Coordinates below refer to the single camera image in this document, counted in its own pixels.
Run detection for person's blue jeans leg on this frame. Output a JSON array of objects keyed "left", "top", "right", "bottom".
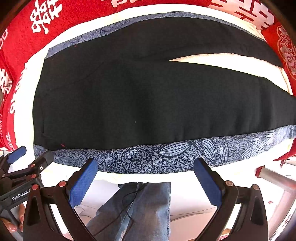
[{"left": 87, "top": 182, "right": 171, "bottom": 241}]

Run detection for black pants with blue trim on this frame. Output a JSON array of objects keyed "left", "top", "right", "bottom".
[{"left": 32, "top": 11, "right": 296, "bottom": 175}]

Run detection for person's left hand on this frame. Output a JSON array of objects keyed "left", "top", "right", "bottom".
[{"left": 1, "top": 203, "right": 26, "bottom": 233}]

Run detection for red embroidered cushion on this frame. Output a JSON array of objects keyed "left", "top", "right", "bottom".
[{"left": 261, "top": 22, "right": 295, "bottom": 96}]

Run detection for red sofa cover with characters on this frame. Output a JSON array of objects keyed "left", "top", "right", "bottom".
[{"left": 1, "top": 1, "right": 277, "bottom": 151}]

